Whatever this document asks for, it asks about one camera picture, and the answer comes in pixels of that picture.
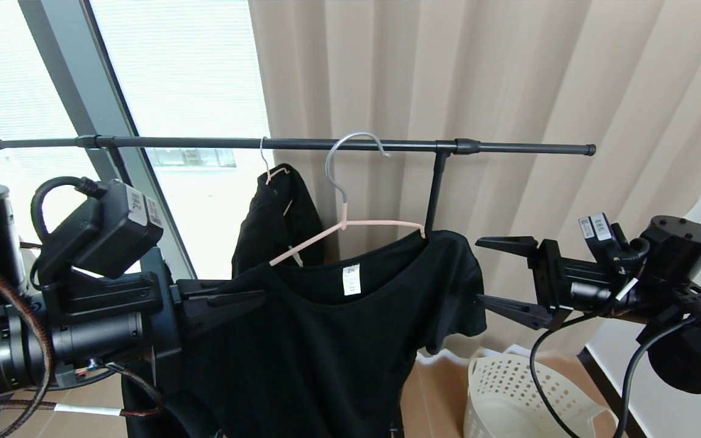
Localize black shorts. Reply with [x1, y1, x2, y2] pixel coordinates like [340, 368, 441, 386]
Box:
[231, 163, 327, 278]

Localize beige curtain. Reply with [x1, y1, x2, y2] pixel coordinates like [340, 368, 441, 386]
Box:
[248, 0, 701, 361]

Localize black clothes rack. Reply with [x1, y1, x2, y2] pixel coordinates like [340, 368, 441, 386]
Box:
[0, 134, 597, 235]

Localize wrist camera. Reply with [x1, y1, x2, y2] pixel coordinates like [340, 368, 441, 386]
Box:
[33, 178, 165, 288]
[578, 212, 650, 276]

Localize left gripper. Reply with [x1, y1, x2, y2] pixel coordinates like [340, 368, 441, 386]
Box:
[40, 246, 267, 391]

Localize black garment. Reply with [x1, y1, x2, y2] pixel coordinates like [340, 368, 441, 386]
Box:
[122, 229, 489, 438]

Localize pink clothes hanger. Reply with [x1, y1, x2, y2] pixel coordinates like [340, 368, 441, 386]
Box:
[259, 137, 294, 217]
[268, 131, 428, 268]

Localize white laundry basket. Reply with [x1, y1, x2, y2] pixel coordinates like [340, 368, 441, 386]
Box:
[463, 347, 619, 438]

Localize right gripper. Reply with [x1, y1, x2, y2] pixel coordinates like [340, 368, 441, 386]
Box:
[475, 235, 642, 332]

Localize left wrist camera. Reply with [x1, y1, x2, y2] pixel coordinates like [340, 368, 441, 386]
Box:
[33, 178, 165, 288]

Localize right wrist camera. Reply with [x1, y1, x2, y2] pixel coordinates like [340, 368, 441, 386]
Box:
[578, 212, 650, 276]

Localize black cable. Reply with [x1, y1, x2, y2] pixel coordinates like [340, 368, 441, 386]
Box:
[529, 304, 701, 438]
[29, 176, 109, 245]

